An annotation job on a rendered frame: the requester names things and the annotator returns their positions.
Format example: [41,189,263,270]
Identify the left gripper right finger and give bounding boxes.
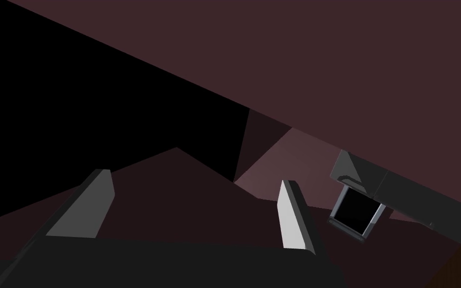
[276,179,318,256]

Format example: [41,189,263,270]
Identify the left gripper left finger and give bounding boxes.
[44,168,116,240]

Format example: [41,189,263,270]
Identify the dark grey kitchen cabinet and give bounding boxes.
[329,149,461,252]

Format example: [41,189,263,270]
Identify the grey oven with black door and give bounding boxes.
[328,186,387,242]

